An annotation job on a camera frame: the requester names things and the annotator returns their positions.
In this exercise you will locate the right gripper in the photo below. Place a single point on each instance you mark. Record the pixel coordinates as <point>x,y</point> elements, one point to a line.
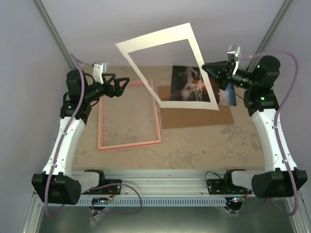
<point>223,78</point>

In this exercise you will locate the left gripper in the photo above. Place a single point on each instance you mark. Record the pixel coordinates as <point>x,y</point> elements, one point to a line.
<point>118,92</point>

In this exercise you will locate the pink picture frame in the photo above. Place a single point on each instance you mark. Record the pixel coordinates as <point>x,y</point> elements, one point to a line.
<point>129,121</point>

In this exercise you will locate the sunset landscape photo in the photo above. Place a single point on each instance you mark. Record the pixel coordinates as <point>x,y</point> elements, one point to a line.
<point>187,84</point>

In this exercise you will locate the white mat board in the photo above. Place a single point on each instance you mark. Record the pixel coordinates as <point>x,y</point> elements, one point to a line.
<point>165,36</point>

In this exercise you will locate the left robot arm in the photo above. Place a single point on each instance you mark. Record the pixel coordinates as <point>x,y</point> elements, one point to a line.
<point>55,183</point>

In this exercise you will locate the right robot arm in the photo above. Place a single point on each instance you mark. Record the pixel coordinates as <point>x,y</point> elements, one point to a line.
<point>281,176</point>

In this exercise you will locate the brown cardboard backing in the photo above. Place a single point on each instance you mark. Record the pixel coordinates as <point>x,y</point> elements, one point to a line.
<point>174,118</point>

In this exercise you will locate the left controller board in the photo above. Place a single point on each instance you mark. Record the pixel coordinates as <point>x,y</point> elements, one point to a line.
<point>102,200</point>

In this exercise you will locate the controller board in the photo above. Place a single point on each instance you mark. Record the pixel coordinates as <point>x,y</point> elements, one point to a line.
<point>102,200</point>
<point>237,199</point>

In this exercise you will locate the right controller board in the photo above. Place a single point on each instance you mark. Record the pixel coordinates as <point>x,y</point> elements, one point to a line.
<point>237,199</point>

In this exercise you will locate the clear plastic bag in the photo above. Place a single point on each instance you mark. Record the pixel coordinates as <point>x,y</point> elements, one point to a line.
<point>95,218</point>

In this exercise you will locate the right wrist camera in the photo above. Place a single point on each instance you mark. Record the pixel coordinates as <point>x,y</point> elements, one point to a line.
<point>234,55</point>

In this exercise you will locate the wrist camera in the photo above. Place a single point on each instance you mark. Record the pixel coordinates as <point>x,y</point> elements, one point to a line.
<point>98,71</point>
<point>234,55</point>

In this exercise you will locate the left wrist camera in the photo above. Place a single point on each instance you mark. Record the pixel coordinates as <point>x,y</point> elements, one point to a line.
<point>98,71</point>

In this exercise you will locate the right aluminium corner post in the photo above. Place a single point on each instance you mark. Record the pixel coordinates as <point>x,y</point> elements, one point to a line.
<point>274,14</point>

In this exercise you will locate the aluminium corner post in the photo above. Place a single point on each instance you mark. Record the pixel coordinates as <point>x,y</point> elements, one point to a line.
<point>45,15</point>
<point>274,14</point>

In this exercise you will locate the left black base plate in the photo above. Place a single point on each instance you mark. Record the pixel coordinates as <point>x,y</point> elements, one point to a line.
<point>111,190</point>

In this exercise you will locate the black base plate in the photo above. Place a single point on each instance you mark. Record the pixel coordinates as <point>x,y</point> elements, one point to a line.
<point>218,187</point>
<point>111,190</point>

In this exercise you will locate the left aluminium corner post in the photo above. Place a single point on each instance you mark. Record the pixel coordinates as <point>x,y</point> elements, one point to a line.
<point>45,15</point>

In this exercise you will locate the aluminium mounting rail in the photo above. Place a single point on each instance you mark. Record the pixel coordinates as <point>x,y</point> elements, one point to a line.
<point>165,183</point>

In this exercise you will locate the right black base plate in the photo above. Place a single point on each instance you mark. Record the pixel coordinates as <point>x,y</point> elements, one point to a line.
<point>218,187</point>

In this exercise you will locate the blue slotted cable duct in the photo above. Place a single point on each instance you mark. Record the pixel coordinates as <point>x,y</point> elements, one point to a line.
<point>161,202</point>

